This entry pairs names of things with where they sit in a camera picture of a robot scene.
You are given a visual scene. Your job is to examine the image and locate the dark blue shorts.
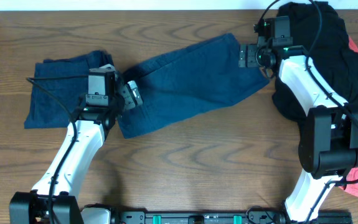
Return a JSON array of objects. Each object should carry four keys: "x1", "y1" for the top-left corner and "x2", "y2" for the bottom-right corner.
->
[
  {"x1": 24, "y1": 50, "x2": 113, "y2": 129},
  {"x1": 118, "y1": 33, "x2": 268, "y2": 139}
]

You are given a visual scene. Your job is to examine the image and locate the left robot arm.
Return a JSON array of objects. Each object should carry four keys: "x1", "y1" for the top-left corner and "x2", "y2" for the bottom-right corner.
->
[{"x1": 9, "y1": 64, "x2": 143, "y2": 223}]

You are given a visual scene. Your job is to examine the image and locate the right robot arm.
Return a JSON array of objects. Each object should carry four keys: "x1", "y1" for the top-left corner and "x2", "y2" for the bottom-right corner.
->
[{"x1": 238, "y1": 16, "x2": 358, "y2": 223}]

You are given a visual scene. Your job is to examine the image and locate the folded dark blue shorts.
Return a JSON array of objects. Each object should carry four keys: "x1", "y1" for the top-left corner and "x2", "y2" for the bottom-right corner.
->
[{"x1": 24, "y1": 50, "x2": 113, "y2": 129}]

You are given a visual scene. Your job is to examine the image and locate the black printed t-shirt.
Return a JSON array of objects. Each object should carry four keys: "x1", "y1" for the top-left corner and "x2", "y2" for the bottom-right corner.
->
[{"x1": 271, "y1": 1, "x2": 358, "y2": 125}]

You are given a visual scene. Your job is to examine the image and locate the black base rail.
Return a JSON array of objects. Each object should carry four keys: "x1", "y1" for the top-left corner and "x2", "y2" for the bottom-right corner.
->
[{"x1": 80, "y1": 203, "x2": 354, "y2": 224}]

